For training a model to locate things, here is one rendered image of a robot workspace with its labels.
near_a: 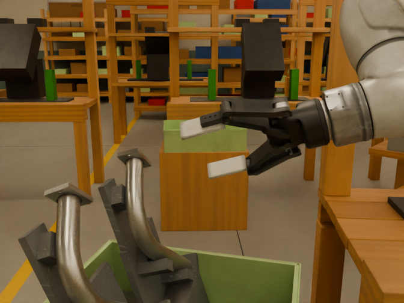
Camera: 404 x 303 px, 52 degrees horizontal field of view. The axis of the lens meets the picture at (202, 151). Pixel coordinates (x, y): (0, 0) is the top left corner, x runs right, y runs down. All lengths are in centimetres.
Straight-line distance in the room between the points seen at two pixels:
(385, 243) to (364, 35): 64
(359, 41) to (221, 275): 52
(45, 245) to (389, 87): 51
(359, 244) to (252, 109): 65
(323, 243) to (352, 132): 95
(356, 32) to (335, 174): 80
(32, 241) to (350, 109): 47
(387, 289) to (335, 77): 70
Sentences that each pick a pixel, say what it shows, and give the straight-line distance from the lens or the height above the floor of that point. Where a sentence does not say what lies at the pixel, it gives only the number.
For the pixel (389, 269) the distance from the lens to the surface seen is 104.
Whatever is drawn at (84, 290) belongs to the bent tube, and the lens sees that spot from 56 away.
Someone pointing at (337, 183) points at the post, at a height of 92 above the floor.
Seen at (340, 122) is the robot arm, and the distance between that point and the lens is 63.
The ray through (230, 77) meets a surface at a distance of 798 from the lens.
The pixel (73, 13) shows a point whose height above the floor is 215.
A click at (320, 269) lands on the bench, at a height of 60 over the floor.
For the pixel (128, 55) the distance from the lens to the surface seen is 1043.
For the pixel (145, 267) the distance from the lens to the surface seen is 74.
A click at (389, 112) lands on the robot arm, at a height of 129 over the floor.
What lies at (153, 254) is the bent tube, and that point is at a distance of 72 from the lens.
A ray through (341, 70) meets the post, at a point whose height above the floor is 130.
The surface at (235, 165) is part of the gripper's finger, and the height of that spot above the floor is 117.
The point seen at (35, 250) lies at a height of 113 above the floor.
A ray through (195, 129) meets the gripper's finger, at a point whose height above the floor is 125.
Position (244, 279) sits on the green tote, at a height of 91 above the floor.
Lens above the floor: 138
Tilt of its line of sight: 14 degrees down
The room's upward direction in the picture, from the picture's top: straight up
